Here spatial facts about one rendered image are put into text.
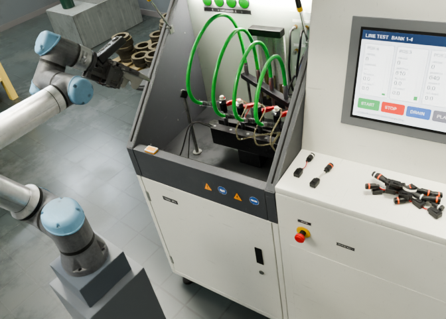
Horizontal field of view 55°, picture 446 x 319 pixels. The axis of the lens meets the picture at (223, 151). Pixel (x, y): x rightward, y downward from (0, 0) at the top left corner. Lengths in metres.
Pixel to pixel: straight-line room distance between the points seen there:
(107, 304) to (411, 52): 1.22
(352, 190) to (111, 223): 1.87
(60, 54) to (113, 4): 4.38
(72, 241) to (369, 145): 0.99
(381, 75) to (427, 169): 0.33
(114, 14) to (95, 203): 3.16
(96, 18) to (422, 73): 4.64
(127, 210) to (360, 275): 1.80
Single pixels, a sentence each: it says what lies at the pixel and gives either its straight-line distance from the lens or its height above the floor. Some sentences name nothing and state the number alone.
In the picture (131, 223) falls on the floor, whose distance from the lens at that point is 2.87.
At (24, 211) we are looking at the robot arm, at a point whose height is 1.13.
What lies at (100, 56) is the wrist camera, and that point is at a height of 1.44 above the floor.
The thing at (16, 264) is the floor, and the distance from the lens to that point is 3.02.
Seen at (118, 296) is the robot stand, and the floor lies 0.78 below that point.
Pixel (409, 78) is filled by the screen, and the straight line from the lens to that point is 1.38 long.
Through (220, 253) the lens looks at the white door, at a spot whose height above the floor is 0.45.
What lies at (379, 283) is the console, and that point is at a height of 0.67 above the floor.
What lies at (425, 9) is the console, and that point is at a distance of 1.34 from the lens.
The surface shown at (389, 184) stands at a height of 1.03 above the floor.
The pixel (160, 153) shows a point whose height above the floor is 0.95.
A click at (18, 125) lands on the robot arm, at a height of 1.45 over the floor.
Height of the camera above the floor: 1.97
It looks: 38 degrees down
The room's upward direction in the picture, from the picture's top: 11 degrees counter-clockwise
